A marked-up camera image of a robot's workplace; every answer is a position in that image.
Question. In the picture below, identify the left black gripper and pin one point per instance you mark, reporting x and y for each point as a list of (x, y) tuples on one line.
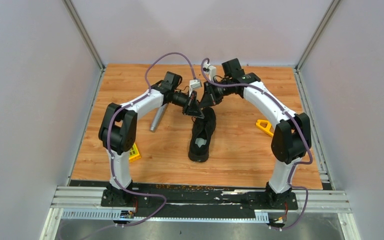
[(191, 107)]

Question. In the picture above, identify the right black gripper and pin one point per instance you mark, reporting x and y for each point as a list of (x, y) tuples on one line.
[(210, 98)]

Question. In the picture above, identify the black sneaker shoe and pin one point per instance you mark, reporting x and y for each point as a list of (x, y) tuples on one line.
[(202, 132)]

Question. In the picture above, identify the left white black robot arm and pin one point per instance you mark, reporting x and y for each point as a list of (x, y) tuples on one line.
[(119, 127)]

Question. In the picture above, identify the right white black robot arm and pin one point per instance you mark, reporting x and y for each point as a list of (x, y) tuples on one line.
[(291, 139)]

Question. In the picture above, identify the silver microphone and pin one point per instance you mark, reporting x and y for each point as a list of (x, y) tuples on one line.
[(158, 117)]

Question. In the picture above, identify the yellow triangular toy piece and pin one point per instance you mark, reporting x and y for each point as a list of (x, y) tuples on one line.
[(265, 126)]

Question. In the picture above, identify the colourful toy block stack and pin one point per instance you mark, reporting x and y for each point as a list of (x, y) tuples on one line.
[(134, 153)]

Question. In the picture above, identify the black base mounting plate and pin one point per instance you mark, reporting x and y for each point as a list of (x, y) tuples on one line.
[(198, 202)]

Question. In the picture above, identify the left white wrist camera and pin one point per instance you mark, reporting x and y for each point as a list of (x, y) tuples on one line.
[(195, 84)]

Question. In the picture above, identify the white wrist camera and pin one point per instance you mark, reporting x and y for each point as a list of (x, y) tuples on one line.
[(195, 84), (211, 71)]

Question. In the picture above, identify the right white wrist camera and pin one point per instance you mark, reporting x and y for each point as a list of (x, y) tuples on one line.
[(211, 71)]

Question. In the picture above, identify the aluminium frame rail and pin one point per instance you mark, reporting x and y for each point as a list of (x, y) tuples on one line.
[(322, 214)]

